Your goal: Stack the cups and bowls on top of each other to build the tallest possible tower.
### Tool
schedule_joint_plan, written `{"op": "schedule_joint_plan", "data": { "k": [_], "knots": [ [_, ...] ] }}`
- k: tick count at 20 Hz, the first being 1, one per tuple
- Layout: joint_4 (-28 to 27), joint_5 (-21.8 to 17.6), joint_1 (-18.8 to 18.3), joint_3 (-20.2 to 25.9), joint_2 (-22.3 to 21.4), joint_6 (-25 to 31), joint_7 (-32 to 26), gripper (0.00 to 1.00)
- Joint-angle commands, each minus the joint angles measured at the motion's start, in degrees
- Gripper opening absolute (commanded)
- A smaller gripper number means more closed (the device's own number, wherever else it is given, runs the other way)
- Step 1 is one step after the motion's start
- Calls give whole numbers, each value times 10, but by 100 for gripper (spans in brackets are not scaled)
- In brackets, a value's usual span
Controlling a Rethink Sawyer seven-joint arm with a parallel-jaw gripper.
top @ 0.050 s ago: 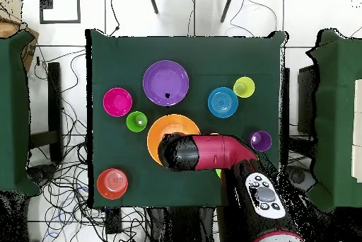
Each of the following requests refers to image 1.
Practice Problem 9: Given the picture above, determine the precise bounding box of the black floor beam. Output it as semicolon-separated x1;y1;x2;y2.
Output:
28;62;64;163

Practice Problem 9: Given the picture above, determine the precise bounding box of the large yellow-orange bowl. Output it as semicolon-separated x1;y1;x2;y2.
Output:
146;113;202;166

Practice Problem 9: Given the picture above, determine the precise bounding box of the black power strip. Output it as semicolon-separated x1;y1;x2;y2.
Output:
105;207;123;235

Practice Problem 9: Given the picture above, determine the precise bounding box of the green side table cloth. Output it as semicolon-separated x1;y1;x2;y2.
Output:
0;30;42;196
306;28;362;213

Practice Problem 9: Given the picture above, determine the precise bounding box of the blue bowl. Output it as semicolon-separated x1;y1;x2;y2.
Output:
207;86;239;119

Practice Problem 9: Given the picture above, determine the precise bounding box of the black rectangular frame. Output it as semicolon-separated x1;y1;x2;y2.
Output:
38;0;82;25

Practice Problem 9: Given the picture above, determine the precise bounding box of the purple bowl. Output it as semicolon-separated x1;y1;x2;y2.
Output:
141;59;190;108

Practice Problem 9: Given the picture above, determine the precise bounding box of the green cup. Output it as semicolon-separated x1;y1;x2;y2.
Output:
126;110;148;133

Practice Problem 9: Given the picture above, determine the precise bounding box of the dark green tablecloth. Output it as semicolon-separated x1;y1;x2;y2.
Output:
85;28;289;208

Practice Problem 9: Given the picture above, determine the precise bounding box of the purple cup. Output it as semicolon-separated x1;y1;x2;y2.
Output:
249;130;273;153

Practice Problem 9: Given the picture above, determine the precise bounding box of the black cable with plug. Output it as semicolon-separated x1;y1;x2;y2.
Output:
104;0;121;37

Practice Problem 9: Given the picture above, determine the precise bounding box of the yellow cup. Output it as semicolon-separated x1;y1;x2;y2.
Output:
233;76;256;99

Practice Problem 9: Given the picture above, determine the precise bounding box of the black box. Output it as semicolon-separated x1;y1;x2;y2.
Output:
296;64;318;136

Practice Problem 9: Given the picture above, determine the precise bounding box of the dark grey stand base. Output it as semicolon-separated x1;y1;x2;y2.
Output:
285;165;317;196
28;163;59;182

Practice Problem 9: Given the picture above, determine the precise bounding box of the pink bowl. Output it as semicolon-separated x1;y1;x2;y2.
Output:
102;86;134;118

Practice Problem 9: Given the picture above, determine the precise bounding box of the black camera tripod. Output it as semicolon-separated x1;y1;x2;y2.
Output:
146;0;238;24

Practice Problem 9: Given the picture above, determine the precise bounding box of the red-orange bowl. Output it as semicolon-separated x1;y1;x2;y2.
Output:
96;168;129;201

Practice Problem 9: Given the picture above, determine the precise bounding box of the cardboard box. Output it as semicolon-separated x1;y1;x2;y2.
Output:
0;0;40;73

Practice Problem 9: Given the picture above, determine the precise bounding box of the tangle of black cables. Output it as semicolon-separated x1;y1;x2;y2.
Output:
28;46;151;242

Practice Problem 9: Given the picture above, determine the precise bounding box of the thin black cable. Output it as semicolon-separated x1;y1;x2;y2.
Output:
229;0;279;38

